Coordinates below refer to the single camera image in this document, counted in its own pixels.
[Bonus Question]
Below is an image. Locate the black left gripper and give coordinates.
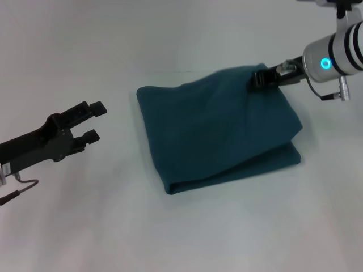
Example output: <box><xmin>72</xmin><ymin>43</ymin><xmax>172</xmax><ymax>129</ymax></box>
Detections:
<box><xmin>0</xmin><ymin>100</ymin><xmax>108</xmax><ymax>176</ymax></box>

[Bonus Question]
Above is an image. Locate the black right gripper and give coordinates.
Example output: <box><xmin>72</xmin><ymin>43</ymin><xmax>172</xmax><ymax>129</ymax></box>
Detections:
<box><xmin>249</xmin><ymin>56</ymin><xmax>309</xmax><ymax>92</ymax></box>

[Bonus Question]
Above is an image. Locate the teal blue t-shirt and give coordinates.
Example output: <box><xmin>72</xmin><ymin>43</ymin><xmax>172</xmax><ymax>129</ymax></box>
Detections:
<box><xmin>136</xmin><ymin>62</ymin><xmax>303</xmax><ymax>196</ymax></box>

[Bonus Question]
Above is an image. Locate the right gripper cable silver plug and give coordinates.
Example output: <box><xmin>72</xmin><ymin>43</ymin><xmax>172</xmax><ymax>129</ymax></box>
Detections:
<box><xmin>306</xmin><ymin>75</ymin><xmax>351</xmax><ymax>102</ymax></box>

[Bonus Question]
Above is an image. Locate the dark red left gripper cable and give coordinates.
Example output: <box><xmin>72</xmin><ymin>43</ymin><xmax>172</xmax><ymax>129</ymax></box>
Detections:
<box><xmin>0</xmin><ymin>171</ymin><xmax>40</xmax><ymax>207</ymax></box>

